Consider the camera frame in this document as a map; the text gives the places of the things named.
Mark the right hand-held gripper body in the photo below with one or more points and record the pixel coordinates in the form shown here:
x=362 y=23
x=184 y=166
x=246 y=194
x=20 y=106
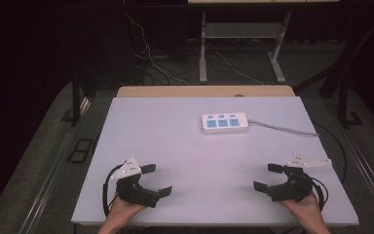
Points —
x=293 y=190

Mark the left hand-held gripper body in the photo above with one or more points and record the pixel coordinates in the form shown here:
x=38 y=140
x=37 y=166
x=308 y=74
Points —
x=133 y=191

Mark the person's right hand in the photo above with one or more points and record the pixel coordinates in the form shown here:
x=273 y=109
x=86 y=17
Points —
x=303 y=208

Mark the person's left hand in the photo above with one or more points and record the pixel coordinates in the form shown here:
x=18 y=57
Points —
x=123 y=211

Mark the white power strip blue sockets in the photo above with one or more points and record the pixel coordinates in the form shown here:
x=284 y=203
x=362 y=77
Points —
x=224 y=123

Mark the black stand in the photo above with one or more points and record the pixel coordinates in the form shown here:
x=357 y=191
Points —
x=345 y=107

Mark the black rectangular floor frame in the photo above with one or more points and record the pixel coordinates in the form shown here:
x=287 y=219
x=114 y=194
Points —
x=81 y=150

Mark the metal floor rail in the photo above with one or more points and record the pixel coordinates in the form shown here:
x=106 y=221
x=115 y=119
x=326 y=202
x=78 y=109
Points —
x=52 y=182
x=368 y=175

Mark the black upright post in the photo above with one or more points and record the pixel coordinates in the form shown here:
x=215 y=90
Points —
x=75 y=100

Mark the grey metal desk frame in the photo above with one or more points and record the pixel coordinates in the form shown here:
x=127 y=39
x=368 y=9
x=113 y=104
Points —
x=203 y=52

